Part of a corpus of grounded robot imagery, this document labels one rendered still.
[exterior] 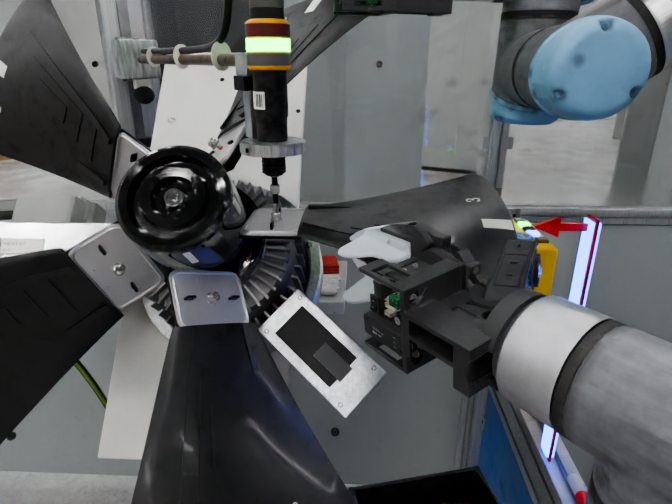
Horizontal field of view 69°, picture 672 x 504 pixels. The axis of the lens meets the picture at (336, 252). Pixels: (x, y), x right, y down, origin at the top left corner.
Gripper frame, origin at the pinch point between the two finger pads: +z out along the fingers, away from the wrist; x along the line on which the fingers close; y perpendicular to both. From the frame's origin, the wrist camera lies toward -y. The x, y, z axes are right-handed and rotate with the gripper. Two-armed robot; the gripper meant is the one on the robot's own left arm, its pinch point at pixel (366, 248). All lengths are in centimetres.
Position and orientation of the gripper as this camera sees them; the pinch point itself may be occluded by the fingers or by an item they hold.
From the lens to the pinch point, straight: 49.1
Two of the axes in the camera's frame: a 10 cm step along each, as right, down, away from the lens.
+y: -8.2, 3.0, -4.8
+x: 0.9, 9.1, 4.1
